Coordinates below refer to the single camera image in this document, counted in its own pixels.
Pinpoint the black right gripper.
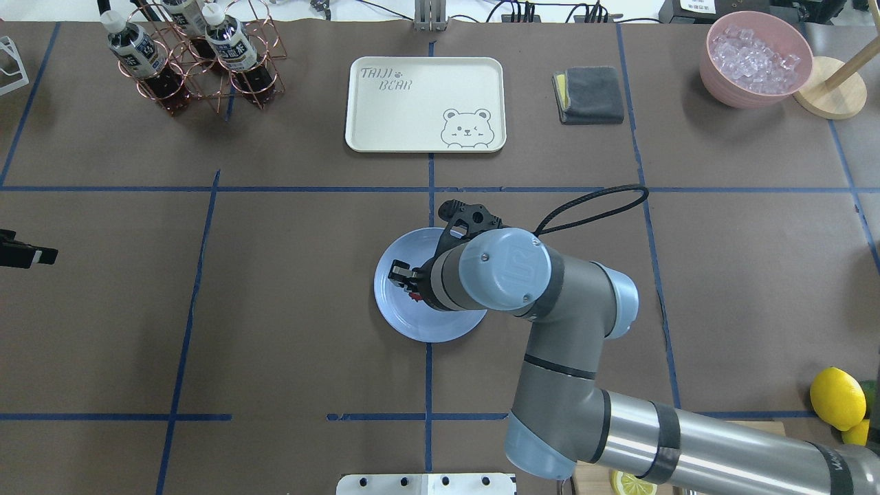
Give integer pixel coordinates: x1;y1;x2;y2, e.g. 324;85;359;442
388;199;504;307

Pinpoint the blue plate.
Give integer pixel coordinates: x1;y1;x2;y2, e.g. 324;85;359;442
373;228;487;342

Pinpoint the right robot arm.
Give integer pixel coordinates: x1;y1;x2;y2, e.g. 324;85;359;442
387;200;879;494

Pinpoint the cream bear tray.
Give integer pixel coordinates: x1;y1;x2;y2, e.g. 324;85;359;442
344;56;507;153

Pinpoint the tea bottle front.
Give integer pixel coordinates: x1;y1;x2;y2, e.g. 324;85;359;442
99;10;190;113

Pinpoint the tea bottle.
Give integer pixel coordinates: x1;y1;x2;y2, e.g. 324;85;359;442
201;3;276;107
99;10;190;113
161;1;217;61

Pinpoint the grey folded cloth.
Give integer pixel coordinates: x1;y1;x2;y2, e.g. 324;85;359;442
552;66;624;125

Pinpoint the wooden cutting board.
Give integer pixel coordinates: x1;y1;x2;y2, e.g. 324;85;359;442
560;421;787;494

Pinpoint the tea bottle back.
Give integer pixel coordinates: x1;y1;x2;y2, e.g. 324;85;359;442
161;1;217;61

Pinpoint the tea bottle middle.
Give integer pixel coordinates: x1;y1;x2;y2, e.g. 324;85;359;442
201;3;276;107

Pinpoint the lemon half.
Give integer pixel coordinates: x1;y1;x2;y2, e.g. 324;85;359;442
609;470;658;495

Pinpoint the pink bowl with ice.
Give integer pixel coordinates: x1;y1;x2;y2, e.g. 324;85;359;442
700;10;813;109

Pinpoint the yellow lemon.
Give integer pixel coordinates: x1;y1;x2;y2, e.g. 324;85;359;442
810;367;866;432
840;419;870;447

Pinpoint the wooden stand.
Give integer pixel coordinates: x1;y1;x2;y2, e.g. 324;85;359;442
794;37;879;121

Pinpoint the green lime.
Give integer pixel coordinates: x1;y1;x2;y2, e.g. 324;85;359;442
859;379;877;419

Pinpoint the white wire cup rack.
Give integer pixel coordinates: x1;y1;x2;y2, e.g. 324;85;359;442
1;36;30;96

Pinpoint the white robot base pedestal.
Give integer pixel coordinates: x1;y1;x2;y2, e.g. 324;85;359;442
335;472;518;494

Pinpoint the aluminium frame post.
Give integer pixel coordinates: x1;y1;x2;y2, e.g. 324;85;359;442
414;0;448;32

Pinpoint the copper wire bottle rack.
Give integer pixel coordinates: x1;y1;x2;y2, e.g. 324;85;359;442
126;1;288;116

